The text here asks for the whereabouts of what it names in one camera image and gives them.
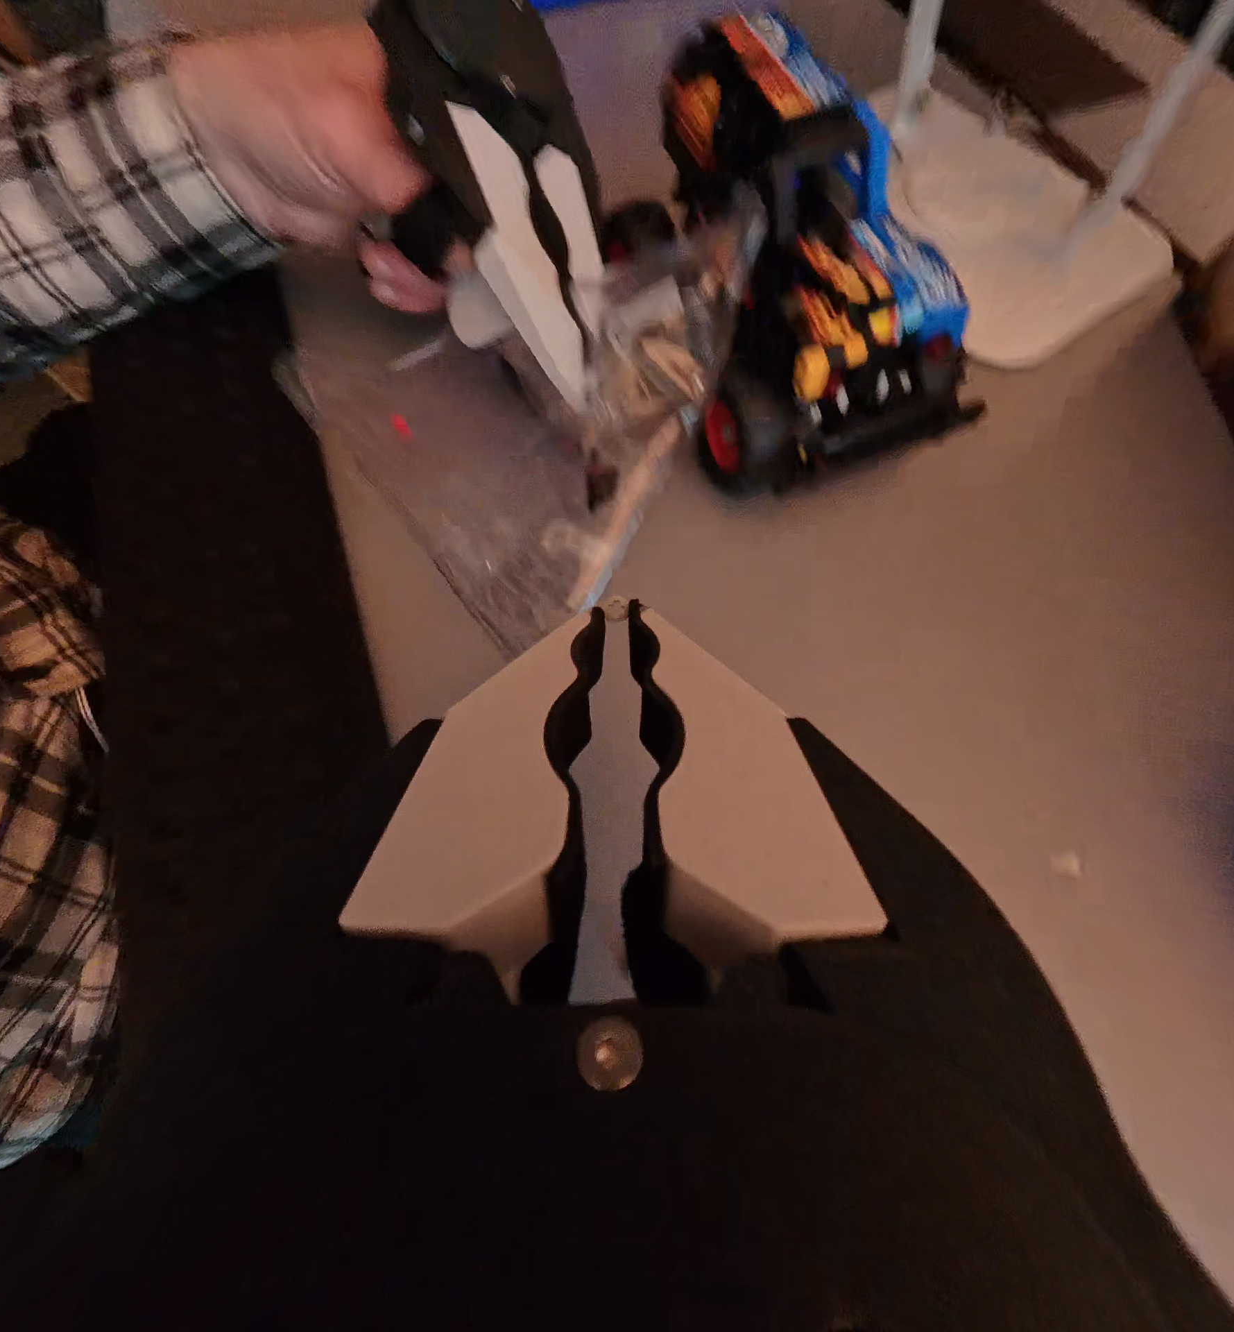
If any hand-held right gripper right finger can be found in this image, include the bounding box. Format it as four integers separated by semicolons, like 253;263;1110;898
621;601;890;1006

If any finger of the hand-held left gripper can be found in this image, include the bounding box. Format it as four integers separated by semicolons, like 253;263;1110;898
536;143;610;314
445;100;591;406

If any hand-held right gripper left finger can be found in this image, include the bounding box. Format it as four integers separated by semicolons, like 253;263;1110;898
338;605;607;1006

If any person's left forearm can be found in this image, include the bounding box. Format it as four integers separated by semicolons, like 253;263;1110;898
0;31;287;409

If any grey desk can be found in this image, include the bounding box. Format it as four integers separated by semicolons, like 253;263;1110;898
284;0;1234;1332

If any person's left hand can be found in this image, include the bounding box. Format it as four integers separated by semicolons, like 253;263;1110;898
172;18;475;314

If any crinkled printed plastic bag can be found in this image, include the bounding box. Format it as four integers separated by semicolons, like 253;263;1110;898
273;332;704;652

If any flame-printed toy monster truck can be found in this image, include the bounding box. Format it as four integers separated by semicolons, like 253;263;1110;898
661;9;988;496

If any black perforated chair armrest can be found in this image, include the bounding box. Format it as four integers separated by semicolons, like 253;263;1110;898
87;264;421;1042

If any white book stand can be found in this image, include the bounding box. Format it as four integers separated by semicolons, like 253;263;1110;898
866;0;1234;373

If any wooden panel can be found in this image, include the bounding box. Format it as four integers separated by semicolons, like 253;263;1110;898
0;353;95;486

